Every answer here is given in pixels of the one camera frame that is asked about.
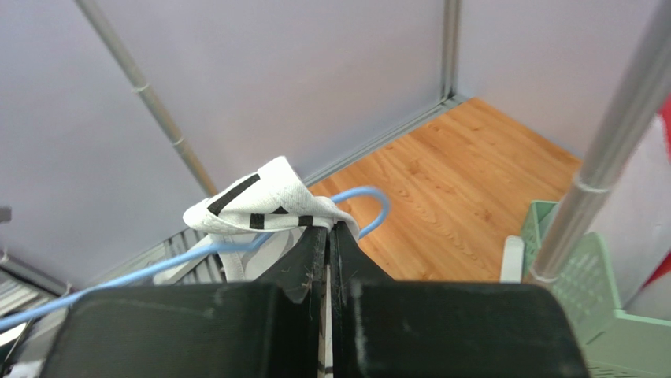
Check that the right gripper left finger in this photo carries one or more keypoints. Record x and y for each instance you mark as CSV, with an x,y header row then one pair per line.
x,y
269,327

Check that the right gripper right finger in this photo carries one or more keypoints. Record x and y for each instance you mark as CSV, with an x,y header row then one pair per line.
x,y
393,328

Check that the blue wire hanger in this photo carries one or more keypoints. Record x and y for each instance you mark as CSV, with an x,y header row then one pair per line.
x,y
193,254

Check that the black white striped tank top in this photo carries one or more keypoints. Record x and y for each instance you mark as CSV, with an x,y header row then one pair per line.
x,y
275,200

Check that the green plastic file basket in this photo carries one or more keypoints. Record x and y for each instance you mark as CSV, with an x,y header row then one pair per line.
x,y
614,342

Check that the white document folder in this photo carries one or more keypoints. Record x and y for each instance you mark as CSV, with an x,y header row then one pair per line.
x,y
635,223

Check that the red folder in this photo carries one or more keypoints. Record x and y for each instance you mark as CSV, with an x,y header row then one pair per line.
x,y
664,114

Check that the silver clothes rack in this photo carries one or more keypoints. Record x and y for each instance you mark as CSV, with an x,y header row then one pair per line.
x,y
644,86

